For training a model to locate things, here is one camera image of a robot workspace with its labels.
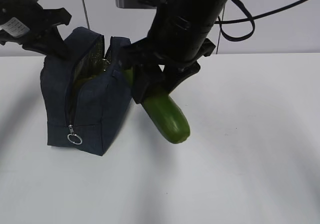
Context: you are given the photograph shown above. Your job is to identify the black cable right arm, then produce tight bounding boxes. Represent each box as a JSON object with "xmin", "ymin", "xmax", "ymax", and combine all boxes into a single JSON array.
[{"xmin": 216, "ymin": 0, "xmax": 320, "ymax": 42}]

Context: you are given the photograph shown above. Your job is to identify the silver zipper pull ring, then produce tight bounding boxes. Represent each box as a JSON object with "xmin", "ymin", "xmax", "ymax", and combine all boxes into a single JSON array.
[{"xmin": 66, "ymin": 124, "xmax": 83, "ymax": 146}]

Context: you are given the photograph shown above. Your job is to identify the green cucumber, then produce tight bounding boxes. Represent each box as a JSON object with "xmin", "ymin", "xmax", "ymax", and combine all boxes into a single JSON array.
[{"xmin": 123, "ymin": 69, "xmax": 191, "ymax": 144}]

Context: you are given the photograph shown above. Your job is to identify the dark blue lunch bag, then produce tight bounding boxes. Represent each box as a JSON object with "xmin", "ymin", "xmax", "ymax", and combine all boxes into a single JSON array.
[{"xmin": 40, "ymin": 27, "xmax": 132, "ymax": 156}]

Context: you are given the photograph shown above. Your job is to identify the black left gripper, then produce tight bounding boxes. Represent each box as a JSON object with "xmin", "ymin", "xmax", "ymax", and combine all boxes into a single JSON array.
[{"xmin": 0, "ymin": 0, "xmax": 72, "ymax": 59}]

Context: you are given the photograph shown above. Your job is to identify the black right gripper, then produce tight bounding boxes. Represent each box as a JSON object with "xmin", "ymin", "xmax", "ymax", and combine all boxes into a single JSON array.
[{"xmin": 116, "ymin": 37, "xmax": 216, "ymax": 104}]

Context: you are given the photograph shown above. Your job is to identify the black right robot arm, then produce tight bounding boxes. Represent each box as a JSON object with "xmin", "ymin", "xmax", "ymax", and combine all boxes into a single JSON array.
[{"xmin": 115, "ymin": 0, "xmax": 227, "ymax": 104}]

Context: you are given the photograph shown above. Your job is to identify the yellow pear-shaped squash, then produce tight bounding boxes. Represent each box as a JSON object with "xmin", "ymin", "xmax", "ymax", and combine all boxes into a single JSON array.
[{"xmin": 73, "ymin": 75, "xmax": 96, "ymax": 89}]

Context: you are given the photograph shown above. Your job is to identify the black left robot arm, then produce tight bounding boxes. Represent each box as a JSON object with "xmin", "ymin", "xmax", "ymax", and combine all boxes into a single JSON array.
[{"xmin": 0, "ymin": 0, "xmax": 72, "ymax": 59}]

